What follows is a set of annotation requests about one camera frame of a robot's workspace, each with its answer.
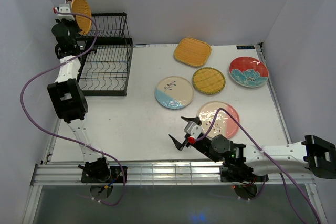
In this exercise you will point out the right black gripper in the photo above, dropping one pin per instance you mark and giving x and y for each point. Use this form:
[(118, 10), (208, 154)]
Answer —
[(178, 145)]

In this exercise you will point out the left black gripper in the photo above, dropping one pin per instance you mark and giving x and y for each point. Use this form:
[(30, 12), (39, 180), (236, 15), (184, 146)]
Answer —
[(69, 22)]

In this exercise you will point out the round orange woven plate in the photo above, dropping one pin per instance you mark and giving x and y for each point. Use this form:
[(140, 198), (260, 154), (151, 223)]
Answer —
[(83, 10)]

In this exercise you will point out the round yellow green woven plate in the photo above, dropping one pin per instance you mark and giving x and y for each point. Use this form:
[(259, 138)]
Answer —
[(208, 81)]

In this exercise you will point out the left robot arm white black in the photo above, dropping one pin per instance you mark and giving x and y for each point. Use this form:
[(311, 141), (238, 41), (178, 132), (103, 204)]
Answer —
[(68, 99)]

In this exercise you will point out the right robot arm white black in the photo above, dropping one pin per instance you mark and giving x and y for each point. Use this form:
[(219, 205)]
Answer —
[(247, 164)]

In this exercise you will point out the cream pink plate with sprig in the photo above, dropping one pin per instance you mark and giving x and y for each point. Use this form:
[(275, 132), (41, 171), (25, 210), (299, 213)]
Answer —
[(224, 124)]

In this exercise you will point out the cream blue plate with sprig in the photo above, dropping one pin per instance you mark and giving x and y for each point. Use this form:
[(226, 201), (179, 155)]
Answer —
[(174, 92)]

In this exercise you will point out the square orange woven plate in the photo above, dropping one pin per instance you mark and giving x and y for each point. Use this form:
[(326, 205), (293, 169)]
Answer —
[(192, 52)]

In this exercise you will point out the red plate blue flower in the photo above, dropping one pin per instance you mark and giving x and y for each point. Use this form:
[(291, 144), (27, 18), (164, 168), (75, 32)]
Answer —
[(248, 72)]

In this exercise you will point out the blue label sticker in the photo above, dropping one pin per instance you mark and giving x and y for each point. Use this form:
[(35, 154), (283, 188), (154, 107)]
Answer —
[(245, 47)]

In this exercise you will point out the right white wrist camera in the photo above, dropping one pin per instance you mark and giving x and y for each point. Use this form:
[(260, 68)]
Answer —
[(193, 131)]

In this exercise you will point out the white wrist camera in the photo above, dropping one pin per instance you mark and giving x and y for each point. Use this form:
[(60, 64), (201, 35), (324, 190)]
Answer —
[(193, 131), (63, 12)]

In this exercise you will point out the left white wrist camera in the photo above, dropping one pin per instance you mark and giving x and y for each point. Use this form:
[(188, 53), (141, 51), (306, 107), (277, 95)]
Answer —
[(63, 12)]

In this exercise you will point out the black wire dish rack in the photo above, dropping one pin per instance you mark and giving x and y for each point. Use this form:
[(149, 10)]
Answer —
[(105, 69)]

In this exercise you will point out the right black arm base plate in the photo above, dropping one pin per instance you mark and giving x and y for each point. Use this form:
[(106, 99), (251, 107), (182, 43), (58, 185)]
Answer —
[(244, 176)]

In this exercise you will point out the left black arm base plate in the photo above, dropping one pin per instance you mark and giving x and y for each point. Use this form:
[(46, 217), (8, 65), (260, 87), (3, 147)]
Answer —
[(114, 174)]

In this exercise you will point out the aluminium front rail frame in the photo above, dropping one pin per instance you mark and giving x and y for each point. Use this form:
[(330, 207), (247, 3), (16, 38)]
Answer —
[(138, 174)]

